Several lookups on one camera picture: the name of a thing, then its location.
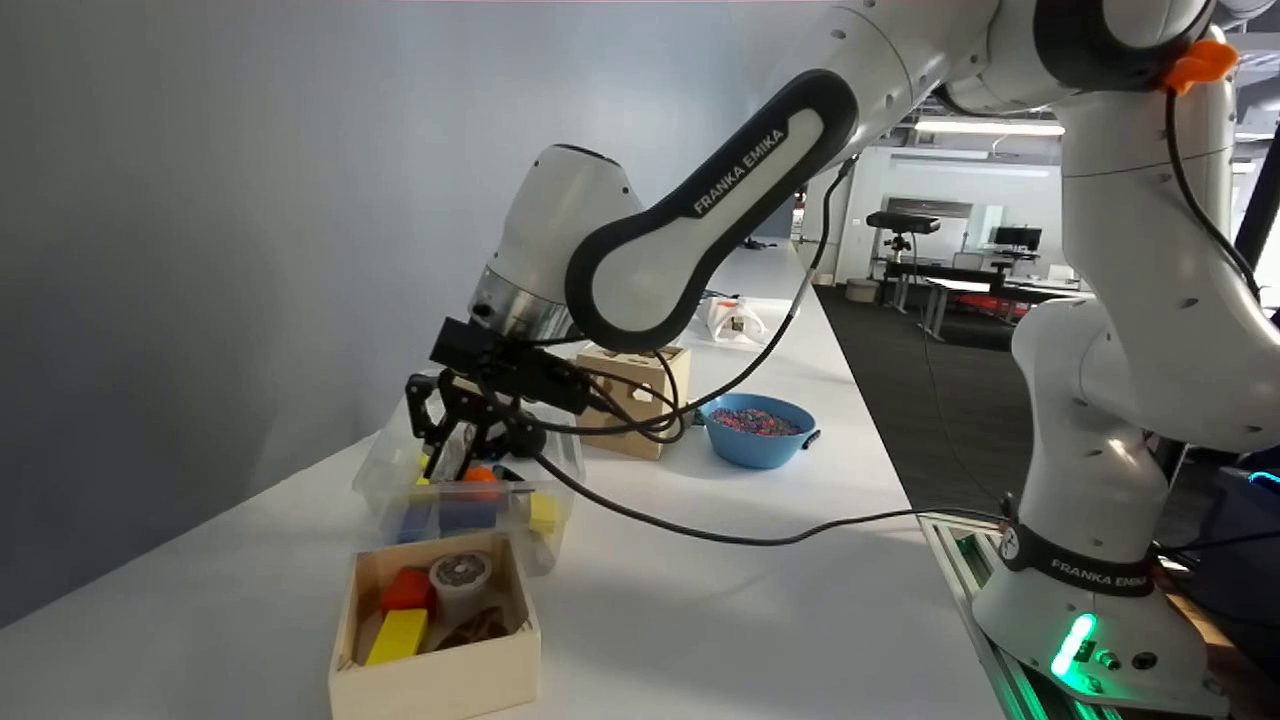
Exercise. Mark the clear plastic tote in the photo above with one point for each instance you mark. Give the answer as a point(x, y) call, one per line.
point(384, 502)

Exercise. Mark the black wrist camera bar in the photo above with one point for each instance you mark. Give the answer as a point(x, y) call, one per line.
point(515, 363)

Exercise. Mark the red beads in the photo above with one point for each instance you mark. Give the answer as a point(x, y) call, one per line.
point(755, 422)

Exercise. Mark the long yellow block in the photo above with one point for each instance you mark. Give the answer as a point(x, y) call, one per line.
point(396, 638)

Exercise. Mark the background desk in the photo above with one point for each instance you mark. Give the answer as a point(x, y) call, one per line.
point(981, 286)

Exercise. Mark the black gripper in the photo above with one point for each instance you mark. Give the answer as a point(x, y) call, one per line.
point(475, 406)

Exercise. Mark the ceiling light strip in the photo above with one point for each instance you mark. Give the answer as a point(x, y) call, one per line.
point(985, 126)

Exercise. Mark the blue plastic bowl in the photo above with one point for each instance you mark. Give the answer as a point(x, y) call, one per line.
point(755, 454)

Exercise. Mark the white cup with dark top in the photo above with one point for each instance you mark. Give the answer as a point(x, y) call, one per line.
point(465, 586)

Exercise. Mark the wooden shape sorter cube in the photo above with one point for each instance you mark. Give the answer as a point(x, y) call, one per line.
point(660, 402)

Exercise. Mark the small white red object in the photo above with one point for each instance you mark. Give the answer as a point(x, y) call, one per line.
point(729, 319)

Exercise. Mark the black marker pen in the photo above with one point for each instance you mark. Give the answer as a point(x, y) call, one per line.
point(809, 436)

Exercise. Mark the dark blue bin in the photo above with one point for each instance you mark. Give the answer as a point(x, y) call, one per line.
point(1246, 545)

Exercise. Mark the yellow triangular block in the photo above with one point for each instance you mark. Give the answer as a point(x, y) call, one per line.
point(544, 518)

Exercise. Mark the black stool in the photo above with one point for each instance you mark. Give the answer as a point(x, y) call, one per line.
point(905, 221)

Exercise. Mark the orange block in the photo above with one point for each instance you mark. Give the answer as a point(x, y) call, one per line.
point(407, 588)

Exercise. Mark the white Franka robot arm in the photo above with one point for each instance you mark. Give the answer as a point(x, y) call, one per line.
point(665, 253)

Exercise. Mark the orange ball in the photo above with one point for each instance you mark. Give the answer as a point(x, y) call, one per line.
point(482, 477)

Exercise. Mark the open wooden box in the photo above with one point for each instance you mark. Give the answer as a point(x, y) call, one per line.
point(441, 682)

